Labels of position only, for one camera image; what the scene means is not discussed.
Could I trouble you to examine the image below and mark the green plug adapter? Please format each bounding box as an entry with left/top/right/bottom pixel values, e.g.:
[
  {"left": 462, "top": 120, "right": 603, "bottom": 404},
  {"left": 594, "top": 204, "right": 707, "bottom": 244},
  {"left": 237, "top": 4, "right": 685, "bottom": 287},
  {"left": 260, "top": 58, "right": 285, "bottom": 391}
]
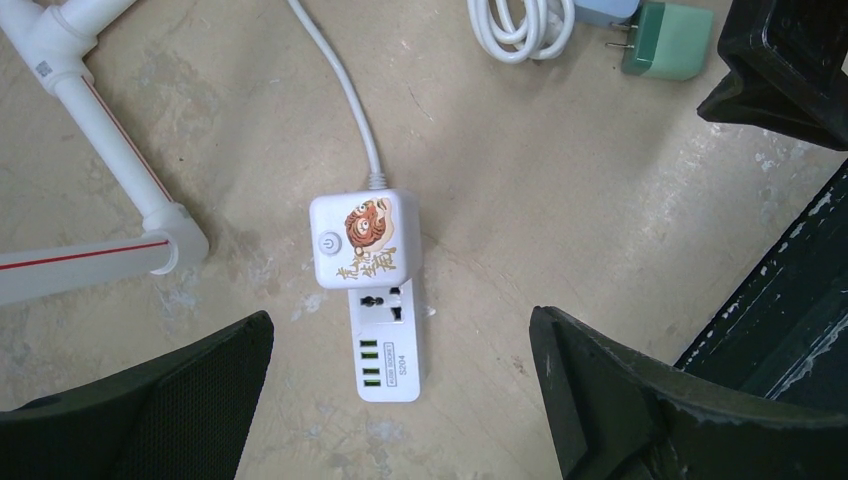
[{"left": 609, "top": 1, "right": 714, "bottom": 81}]

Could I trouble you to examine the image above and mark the white cube plug adapter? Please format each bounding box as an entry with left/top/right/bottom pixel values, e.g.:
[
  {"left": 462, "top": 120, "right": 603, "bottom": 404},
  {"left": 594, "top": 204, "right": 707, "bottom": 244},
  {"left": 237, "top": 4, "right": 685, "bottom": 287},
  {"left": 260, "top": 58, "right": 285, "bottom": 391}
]
[{"left": 309, "top": 189, "right": 423, "bottom": 290}]

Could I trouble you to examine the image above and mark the white USB power strip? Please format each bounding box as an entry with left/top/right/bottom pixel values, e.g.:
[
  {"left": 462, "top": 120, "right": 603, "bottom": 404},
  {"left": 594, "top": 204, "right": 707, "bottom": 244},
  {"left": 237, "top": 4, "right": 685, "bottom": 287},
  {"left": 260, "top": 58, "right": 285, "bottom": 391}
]
[{"left": 348, "top": 278, "right": 425, "bottom": 403}]

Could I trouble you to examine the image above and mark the light blue power strip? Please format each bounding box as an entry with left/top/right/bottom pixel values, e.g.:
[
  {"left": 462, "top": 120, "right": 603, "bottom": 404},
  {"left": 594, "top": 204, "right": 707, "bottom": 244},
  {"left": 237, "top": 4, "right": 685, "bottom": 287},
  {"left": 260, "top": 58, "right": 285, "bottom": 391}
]
[{"left": 574, "top": 0, "right": 641, "bottom": 28}]

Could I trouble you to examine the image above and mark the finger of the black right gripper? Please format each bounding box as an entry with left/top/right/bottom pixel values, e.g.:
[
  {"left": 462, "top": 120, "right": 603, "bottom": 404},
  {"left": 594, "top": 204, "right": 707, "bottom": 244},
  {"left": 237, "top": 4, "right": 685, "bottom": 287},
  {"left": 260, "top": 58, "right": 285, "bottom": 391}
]
[{"left": 697, "top": 0, "right": 847, "bottom": 151}]

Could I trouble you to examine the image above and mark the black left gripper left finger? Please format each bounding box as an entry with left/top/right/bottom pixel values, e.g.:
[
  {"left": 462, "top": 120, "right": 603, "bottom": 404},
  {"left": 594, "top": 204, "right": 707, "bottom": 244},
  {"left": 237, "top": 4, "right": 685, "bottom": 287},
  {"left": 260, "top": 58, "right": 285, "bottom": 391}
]
[{"left": 1, "top": 311, "right": 274, "bottom": 479}]

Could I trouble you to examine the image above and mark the white PVC pipe frame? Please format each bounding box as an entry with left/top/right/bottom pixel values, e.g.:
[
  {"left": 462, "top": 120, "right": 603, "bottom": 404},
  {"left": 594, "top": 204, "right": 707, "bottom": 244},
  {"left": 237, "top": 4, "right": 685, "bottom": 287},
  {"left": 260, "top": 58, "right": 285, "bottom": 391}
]
[{"left": 0, "top": 0, "right": 211, "bottom": 306}]

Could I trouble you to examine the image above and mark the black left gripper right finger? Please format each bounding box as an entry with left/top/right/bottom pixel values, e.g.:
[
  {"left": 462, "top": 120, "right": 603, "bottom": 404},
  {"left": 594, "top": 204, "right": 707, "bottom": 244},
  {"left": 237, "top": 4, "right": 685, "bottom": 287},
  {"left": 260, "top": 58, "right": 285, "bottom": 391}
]
[{"left": 529, "top": 306, "right": 847, "bottom": 479}]

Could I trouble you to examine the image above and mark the white power strip cable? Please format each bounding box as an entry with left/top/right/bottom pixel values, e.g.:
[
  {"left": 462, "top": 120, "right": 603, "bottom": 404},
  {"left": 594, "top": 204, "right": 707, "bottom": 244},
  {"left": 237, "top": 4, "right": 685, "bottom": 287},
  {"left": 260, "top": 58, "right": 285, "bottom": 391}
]
[{"left": 286, "top": 0, "right": 578, "bottom": 192}]

